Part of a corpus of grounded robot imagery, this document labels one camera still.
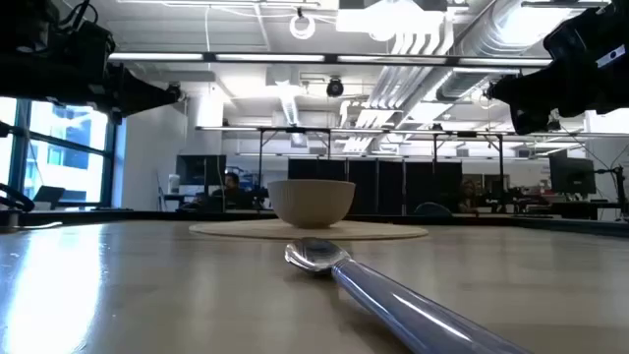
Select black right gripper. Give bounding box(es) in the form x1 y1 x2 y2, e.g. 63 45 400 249
486 61 629 137

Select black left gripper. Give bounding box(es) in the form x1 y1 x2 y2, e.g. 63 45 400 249
48 62 173 125

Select purple-handled metal spoon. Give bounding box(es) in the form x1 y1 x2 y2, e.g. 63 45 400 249
283 237 535 354

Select black computer monitor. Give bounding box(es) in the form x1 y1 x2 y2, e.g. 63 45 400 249
175 154 228 187
548 155 598 197

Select person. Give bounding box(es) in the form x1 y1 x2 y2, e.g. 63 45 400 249
456 177 481 215
210 171 255 211

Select large window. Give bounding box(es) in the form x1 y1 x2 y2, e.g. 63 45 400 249
0 95 119 210

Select long ceiling light bar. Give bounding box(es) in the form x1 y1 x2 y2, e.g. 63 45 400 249
107 51 554 68

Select dark laptop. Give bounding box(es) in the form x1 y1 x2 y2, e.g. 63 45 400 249
32 185 67 206

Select dark blue chair back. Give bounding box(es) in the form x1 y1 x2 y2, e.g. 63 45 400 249
413 201 453 217

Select round woven straw placemat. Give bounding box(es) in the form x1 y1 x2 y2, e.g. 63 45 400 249
188 218 429 242

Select black partition panels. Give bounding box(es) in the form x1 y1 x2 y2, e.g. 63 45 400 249
287 157 464 216

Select white ceiling light panel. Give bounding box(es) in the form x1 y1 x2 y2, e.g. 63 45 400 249
335 7 456 56

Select beige ribbed bowl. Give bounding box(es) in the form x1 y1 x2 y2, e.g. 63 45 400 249
267 179 357 230

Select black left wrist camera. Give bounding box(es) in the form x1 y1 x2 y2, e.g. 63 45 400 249
72 19 117 73

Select black metal gantry frame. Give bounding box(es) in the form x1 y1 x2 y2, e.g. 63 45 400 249
256 126 333 213
431 130 506 213

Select silver spiral ventilation duct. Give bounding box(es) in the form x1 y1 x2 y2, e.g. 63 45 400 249
434 0 556 102

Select black aluminium table frame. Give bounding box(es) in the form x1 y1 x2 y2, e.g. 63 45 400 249
0 208 629 240

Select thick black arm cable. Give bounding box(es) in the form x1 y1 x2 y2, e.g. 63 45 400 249
0 182 36 213

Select white ring lamp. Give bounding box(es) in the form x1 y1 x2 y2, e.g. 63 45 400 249
288 13 316 41

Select small grey cylinder post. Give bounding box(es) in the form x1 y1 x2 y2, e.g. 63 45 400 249
0 209 22 233

